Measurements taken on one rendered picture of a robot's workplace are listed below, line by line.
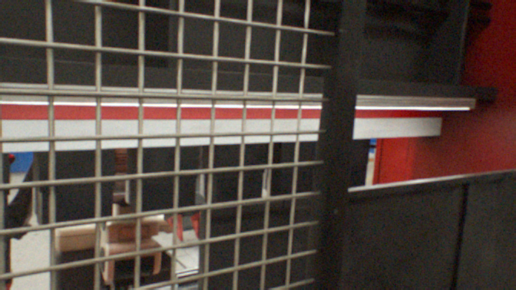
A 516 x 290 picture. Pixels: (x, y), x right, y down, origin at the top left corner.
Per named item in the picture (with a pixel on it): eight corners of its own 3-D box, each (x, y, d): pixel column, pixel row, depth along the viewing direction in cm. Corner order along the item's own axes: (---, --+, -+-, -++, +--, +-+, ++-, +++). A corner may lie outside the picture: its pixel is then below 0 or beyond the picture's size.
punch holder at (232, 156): (246, 194, 133) (249, 137, 130) (262, 202, 126) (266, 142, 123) (199, 199, 124) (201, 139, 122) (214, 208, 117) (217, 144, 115)
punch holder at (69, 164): (104, 210, 110) (104, 142, 108) (114, 221, 103) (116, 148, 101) (33, 219, 102) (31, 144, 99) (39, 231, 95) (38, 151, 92)
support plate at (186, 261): (203, 231, 154) (203, 228, 154) (245, 259, 133) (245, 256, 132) (150, 239, 144) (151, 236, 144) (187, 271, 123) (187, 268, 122)
